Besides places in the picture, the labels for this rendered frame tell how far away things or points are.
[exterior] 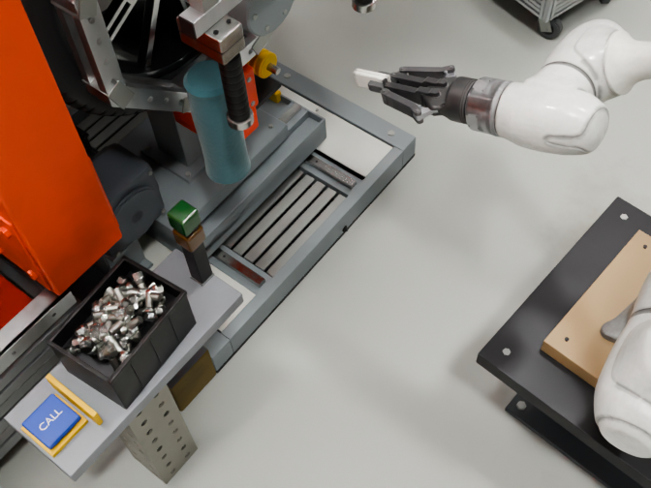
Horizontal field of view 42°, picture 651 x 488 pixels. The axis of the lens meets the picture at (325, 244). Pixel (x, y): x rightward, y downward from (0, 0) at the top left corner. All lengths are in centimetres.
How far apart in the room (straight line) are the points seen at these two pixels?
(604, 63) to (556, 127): 15
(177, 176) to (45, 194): 69
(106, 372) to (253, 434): 56
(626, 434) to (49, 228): 97
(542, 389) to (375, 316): 54
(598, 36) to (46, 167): 88
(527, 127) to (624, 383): 42
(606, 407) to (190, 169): 110
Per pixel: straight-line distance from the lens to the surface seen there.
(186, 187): 202
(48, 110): 132
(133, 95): 153
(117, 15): 159
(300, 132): 219
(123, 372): 143
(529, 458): 194
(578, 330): 170
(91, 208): 150
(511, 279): 213
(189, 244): 147
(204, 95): 149
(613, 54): 142
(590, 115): 133
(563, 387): 169
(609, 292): 176
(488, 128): 139
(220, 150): 160
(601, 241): 187
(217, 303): 158
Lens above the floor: 181
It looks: 57 degrees down
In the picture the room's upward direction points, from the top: 4 degrees counter-clockwise
